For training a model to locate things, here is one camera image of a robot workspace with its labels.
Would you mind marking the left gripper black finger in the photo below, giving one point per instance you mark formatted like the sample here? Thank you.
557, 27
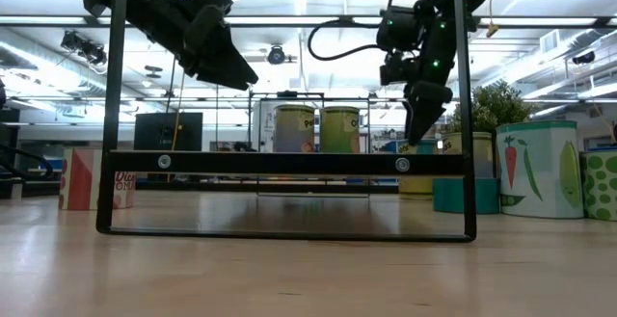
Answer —
217, 42
212, 77

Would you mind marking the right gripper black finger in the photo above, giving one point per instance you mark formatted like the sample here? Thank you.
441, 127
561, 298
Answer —
410, 119
426, 110

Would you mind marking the green labelled food can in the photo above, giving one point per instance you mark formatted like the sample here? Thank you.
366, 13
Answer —
337, 131

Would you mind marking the short teal can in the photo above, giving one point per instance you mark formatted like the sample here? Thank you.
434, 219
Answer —
448, 196

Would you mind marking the olive and lilac food can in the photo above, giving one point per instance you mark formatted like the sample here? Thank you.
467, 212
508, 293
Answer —
289, 131

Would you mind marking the white vegetable print can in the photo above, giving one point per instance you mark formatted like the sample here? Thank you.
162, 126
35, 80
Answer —
540, 172

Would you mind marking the black-framed wooden shelf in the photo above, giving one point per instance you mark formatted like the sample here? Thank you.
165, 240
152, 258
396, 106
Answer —
289, 163

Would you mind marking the long overhead light bar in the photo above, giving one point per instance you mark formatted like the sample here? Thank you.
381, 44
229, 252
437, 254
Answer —
270, 19

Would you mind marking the yellow hanging connector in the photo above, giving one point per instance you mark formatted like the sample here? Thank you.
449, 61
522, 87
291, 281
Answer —
492, 30

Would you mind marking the round black ceiling fixture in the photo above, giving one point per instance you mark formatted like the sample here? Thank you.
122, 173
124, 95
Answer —
276, 55

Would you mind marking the artificial plant in slatted pot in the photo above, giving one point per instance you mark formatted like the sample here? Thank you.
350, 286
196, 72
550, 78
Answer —
499, 105

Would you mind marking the black monitor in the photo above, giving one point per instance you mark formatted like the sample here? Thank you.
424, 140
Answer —
154, 131

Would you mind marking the black ceiling equipment cluster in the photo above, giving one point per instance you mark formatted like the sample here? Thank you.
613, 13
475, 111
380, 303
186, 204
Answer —
84, 47

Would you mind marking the white air vent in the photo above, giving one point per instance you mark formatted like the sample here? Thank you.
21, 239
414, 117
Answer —
549, 42

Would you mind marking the small black ceiling fixture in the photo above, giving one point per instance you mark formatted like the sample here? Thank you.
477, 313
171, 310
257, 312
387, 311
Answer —
583, 58

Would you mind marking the red white carton box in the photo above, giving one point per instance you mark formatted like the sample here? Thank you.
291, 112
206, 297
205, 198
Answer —
79, 179

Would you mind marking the dark background cabinet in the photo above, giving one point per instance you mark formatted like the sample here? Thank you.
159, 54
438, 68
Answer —
8, 124

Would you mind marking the green dotted can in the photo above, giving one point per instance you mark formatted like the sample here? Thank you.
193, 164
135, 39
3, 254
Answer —
600, 187

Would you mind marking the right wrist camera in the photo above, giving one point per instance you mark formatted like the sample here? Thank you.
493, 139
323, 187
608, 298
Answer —
395, 69

